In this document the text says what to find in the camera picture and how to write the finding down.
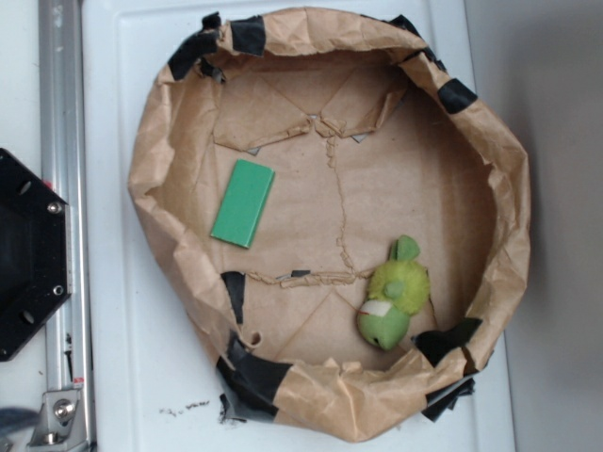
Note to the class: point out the green plush animal toy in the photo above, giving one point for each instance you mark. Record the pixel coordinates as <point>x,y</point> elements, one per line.
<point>398,289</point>

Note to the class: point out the green rectangular block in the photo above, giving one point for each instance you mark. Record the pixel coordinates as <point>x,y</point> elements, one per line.
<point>243,203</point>

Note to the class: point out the brown paper bag bin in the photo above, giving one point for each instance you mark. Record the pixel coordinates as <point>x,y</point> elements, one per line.
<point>370,139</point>

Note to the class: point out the aluminium extrusion rail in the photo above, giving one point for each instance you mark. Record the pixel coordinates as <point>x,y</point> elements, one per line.
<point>69,363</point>

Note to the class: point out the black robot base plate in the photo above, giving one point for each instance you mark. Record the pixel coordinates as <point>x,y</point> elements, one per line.
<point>34,259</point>

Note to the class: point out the metal corner bracket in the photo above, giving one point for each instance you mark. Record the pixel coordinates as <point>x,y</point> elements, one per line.
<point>62,425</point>

